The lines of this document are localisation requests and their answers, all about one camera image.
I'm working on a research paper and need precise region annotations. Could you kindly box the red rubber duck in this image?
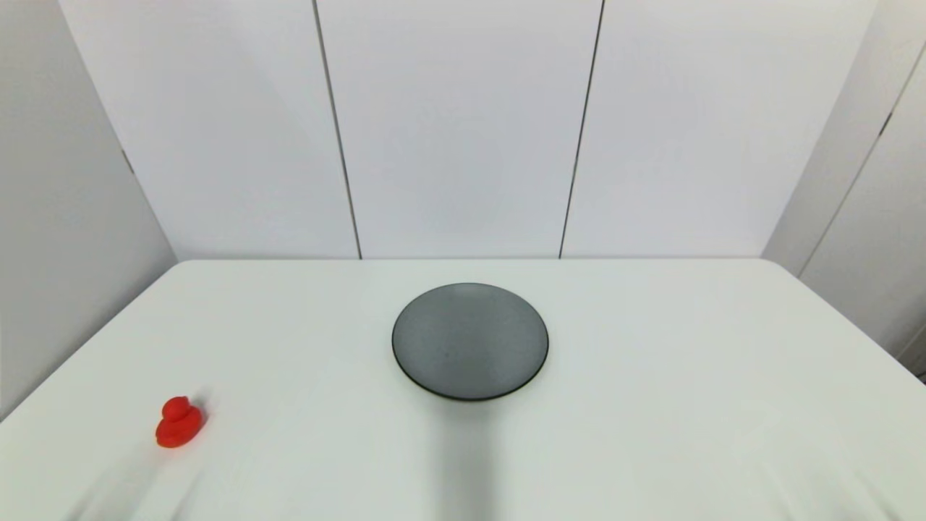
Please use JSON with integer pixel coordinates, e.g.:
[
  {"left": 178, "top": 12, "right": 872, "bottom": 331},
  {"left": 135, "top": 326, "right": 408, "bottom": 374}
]
[{"left": 156, "top": 396, "right": 205, "bottom": 449}]

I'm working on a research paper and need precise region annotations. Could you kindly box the round dark grey plate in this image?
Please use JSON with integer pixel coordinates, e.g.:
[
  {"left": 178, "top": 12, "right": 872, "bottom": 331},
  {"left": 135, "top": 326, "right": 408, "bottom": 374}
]
[{"left": 391, "top": 282, "right": 550, "bottom": 402}]

